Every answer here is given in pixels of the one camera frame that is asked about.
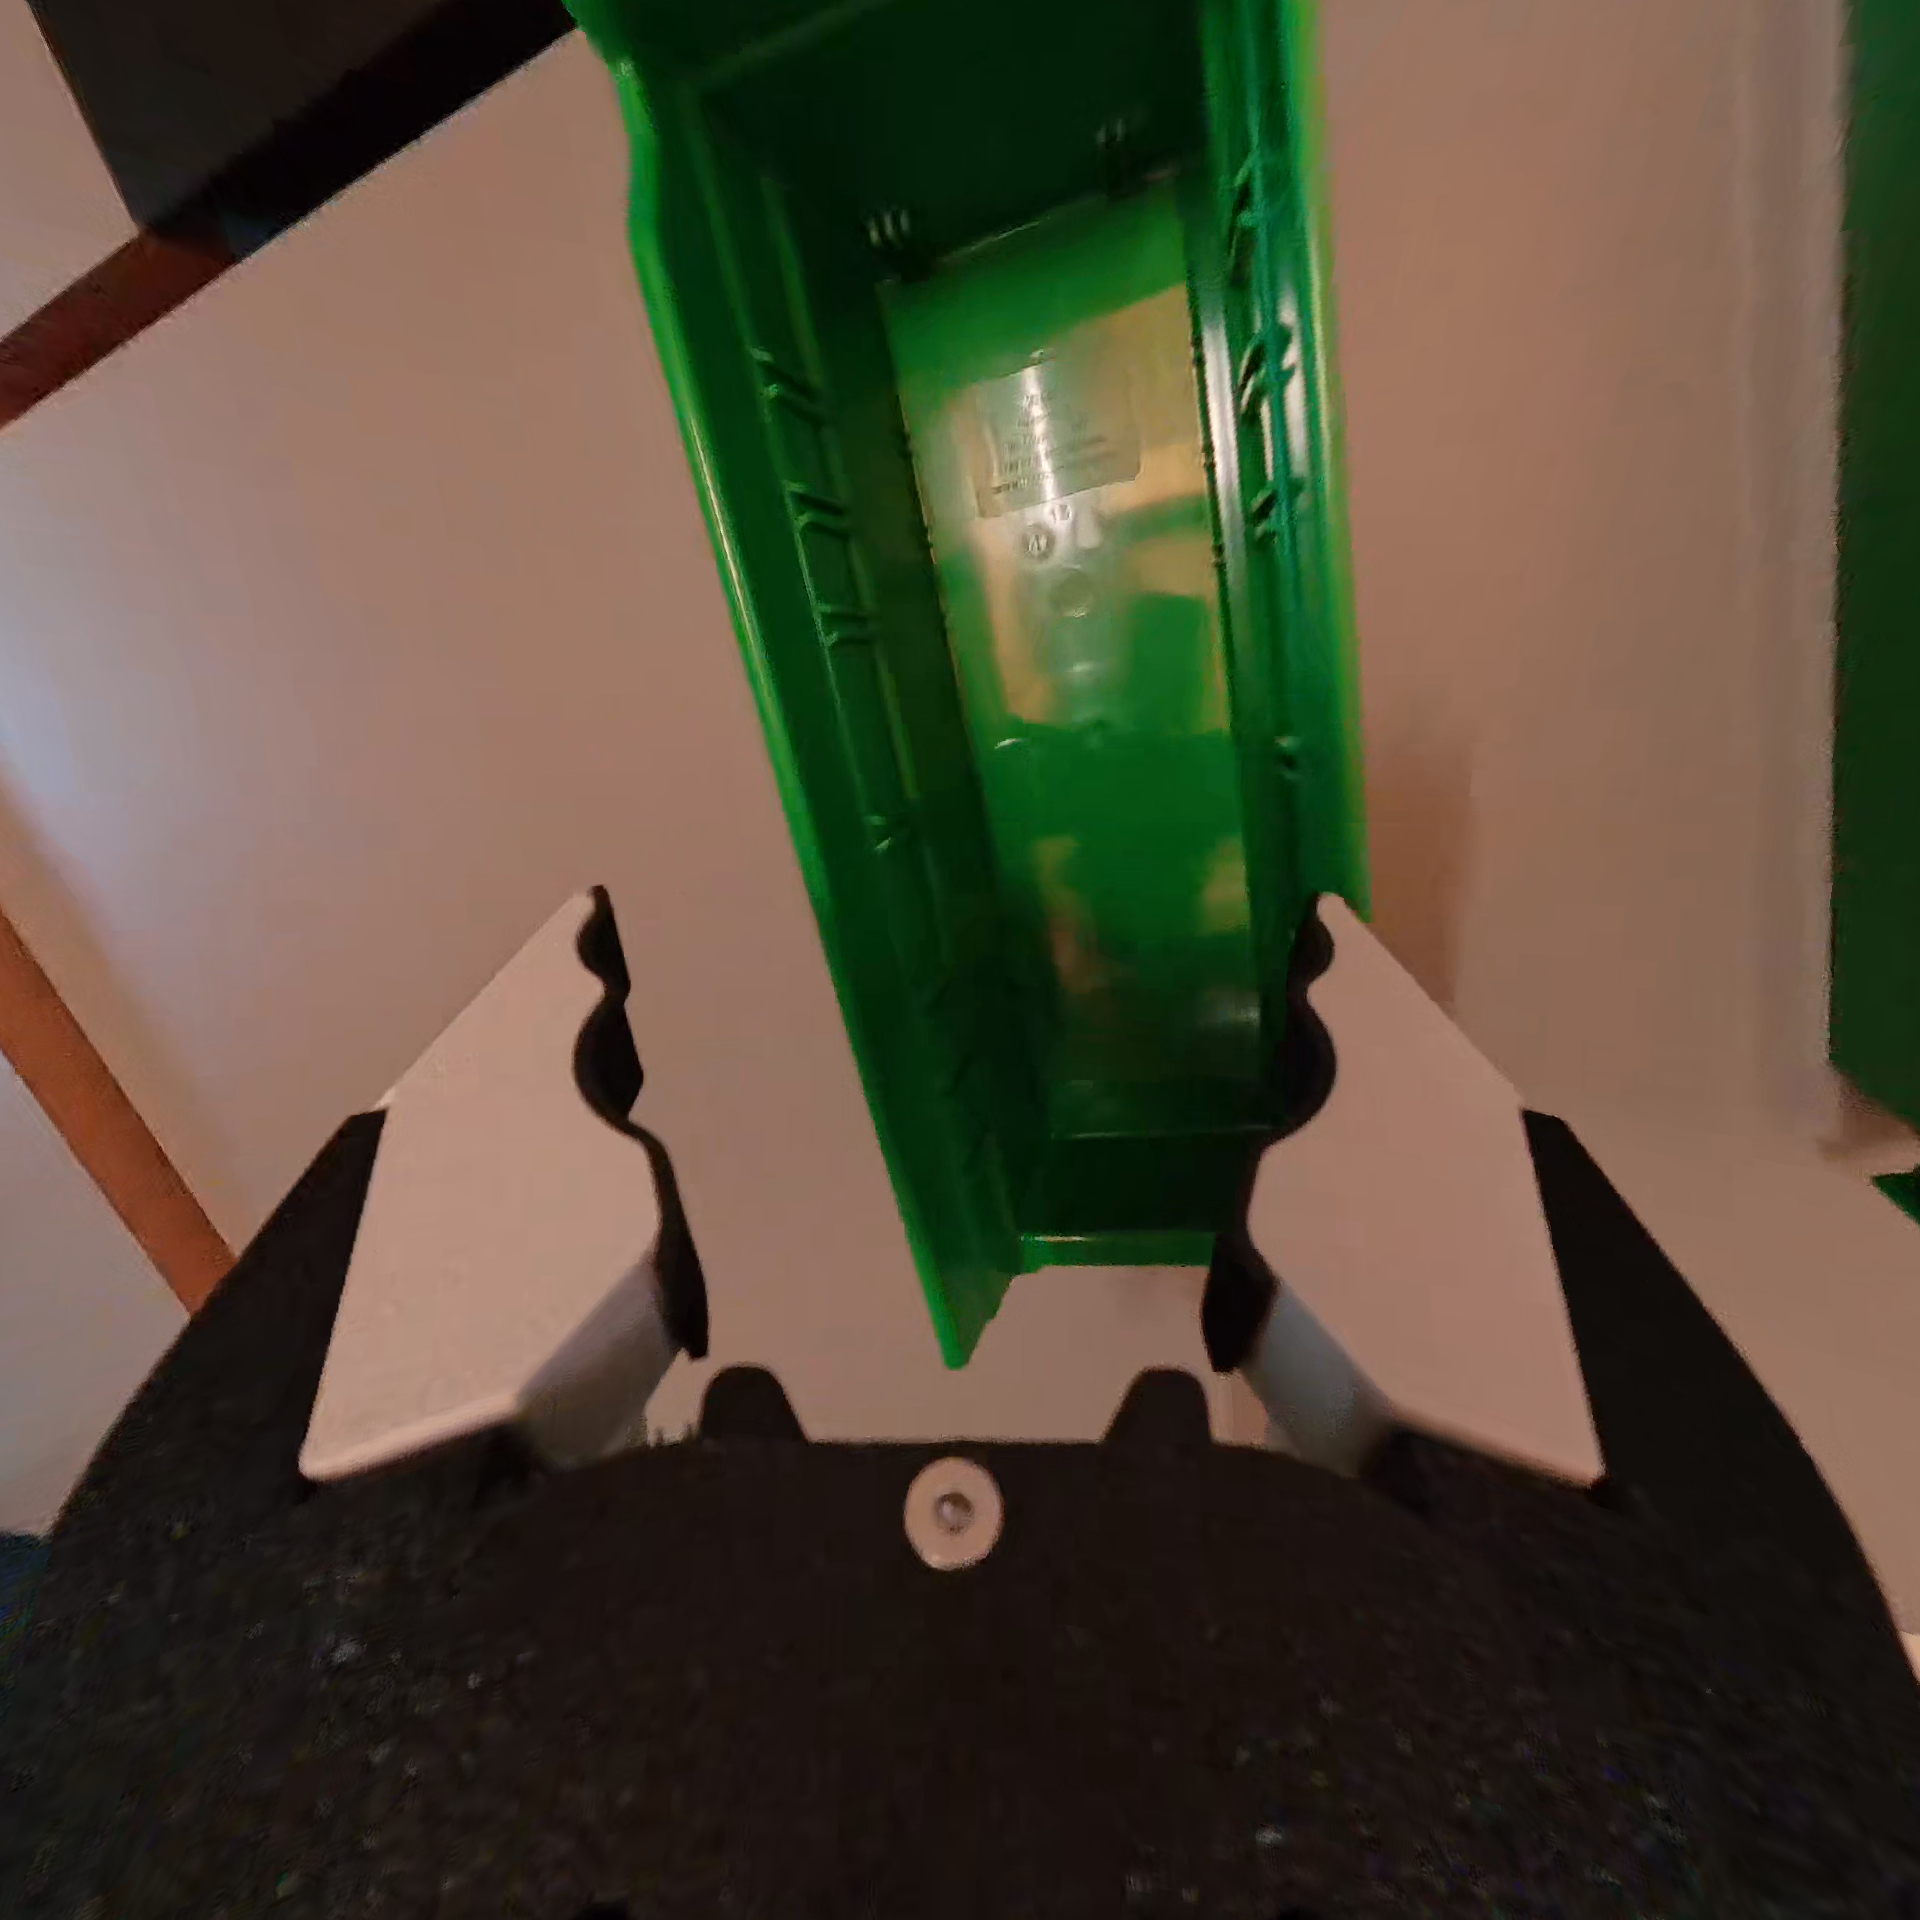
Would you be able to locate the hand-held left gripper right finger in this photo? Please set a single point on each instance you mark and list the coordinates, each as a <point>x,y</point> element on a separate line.
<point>1424,1231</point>

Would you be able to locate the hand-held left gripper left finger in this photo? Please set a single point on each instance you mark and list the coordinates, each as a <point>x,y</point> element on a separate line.
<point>480,1200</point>

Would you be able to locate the green plastic bin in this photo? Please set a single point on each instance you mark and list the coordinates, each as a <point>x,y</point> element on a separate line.
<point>721,299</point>
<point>1882,599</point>

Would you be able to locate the black box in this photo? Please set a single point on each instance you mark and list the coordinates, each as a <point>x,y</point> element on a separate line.
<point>224,89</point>

